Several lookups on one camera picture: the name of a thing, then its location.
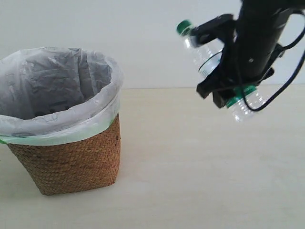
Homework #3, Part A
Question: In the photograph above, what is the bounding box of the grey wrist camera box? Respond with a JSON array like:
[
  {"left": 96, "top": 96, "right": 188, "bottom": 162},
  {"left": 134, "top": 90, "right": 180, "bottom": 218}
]
[{"left": 190, "top": 14, "right": 235, "bottom": 47}]

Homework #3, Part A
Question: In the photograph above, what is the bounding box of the woven wicker waste basket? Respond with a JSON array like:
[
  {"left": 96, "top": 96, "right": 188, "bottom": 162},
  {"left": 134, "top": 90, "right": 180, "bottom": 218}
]
[{"left": 8, "top": 116, "right": 121, "bottom": 196}]

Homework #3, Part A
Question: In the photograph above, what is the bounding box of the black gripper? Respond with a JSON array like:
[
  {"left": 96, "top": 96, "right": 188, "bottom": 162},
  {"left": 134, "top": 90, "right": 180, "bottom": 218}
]
[{"left": 196, "top": 23, "right": 274, "bottom": 109}]

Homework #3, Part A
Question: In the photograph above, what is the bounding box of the black cable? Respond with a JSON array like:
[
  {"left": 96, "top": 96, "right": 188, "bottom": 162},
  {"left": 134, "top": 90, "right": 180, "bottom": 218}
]
[{"left": 214, "top": 9, "right": 305, "bottom": 113}]

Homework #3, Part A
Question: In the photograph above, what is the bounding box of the green-label clear water bottle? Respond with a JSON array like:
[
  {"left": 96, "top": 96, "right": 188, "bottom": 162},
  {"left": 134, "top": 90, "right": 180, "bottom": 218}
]
[{"left": 176, "top": 20, "right": 264, "bottom": 122}]

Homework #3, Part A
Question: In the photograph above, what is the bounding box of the translucent white bin liner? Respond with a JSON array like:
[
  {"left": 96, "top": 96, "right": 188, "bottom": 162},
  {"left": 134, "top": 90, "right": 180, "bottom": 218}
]
[{"left": 0, "top": 47, "right": 123, "bottom": 146}]

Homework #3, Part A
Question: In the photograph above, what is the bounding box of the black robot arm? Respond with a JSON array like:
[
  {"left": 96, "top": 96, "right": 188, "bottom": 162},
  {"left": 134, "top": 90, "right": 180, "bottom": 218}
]
[{"left": 191, "top": 0, "right": 296, "bottom": 108}]

